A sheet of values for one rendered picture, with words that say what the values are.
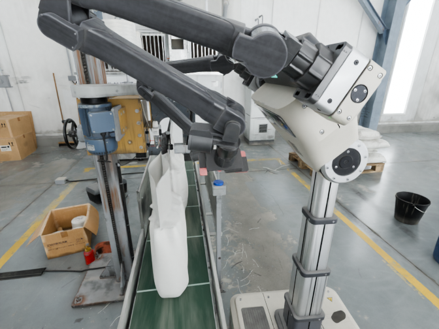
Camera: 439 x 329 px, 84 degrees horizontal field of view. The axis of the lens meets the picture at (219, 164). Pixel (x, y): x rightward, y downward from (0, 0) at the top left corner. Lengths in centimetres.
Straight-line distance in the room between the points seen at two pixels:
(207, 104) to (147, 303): 114
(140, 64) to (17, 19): 567
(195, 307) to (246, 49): 121
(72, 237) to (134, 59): 208
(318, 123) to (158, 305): 115
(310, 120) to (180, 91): 35
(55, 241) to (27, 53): 429
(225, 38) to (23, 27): 574
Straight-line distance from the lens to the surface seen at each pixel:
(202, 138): 59
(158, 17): 52
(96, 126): 124
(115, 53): 56
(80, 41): 56
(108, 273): 217
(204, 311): 139
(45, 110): 613
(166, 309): 142
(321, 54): 52
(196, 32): 51
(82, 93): 128
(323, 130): 72
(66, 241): 251
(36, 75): 608
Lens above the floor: 148
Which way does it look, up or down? 21 degrees down
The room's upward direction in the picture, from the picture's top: straight up
